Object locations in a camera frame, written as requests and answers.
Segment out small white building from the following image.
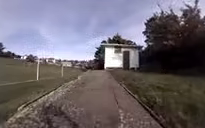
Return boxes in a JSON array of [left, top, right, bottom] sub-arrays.
[[100, 43, 144, 71]]

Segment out grey paved path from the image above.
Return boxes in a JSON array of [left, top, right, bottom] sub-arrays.
[[0, 69, 164, 128]]

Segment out distant trees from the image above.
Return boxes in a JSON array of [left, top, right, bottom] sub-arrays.
[[0, 42, 38, 63]]

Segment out grass verge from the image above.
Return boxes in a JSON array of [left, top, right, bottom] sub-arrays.
[[108, 68, 205, 128]]

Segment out short white post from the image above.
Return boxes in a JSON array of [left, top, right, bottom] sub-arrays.
[[60, 64, 65, 78]]

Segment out tree behind building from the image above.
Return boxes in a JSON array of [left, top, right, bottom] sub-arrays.
[[92, 32, 138, 71]]

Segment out dark trees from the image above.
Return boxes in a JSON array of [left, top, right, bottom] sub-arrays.
[[139, 0, 205, 75]]

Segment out grass field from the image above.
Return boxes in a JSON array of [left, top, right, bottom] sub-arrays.
[[0, 56, 88, 128]]

